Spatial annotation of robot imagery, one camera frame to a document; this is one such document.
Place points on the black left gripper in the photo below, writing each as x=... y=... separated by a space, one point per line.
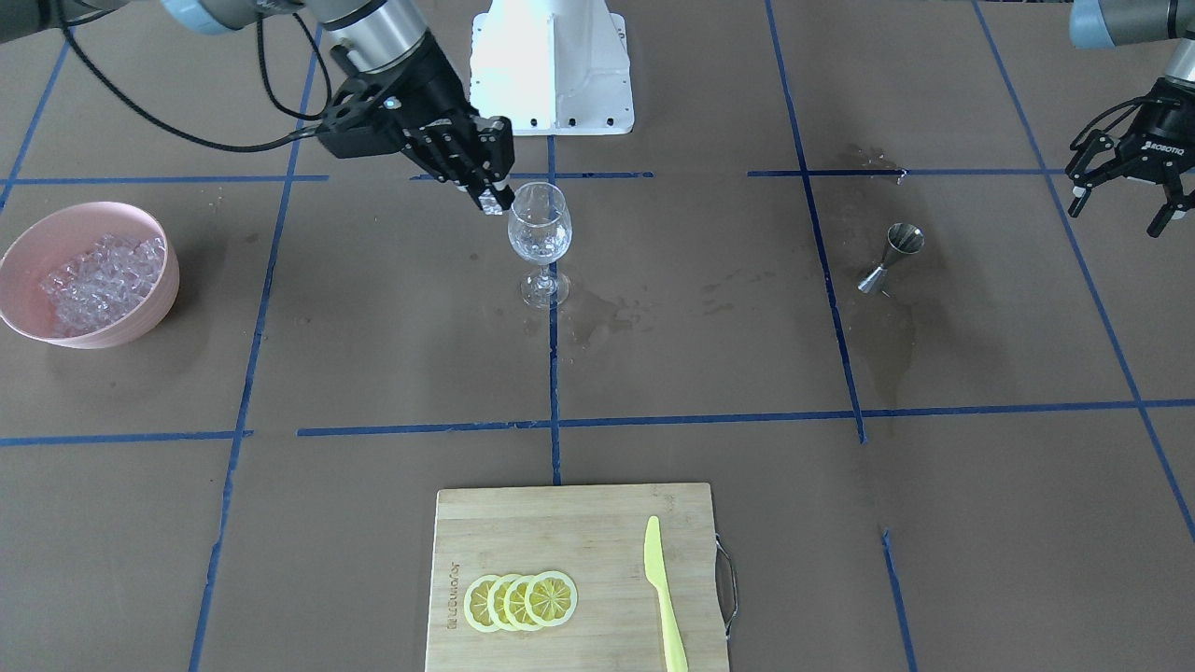
x=1164 y=128

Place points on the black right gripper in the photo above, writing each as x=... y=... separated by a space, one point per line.
x=432 y=87

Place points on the clear ice cube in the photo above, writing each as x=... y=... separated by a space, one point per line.
x=490 y=204

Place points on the metal jigger cup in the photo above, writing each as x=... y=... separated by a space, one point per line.
x=901 y=242

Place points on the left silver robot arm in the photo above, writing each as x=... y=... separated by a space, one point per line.
x=1108 y=24

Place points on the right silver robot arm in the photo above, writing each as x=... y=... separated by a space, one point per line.
x=347 y=39

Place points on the clear wine glass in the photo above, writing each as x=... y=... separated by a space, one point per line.
x=540 y=232

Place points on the pink bowl of ice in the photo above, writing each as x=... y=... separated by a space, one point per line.
x=91 y=276

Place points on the bamboo cutting board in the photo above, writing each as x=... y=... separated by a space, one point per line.
x=595 y=534

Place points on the yellow lemon slice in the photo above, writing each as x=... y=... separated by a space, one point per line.
x=520 y=602

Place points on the yellow plastic knife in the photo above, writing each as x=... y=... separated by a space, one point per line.
x=655 y=571

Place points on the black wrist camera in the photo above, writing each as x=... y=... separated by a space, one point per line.
x=356 y=125

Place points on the white pedestal column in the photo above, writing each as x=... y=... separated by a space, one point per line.
x=558 y=68

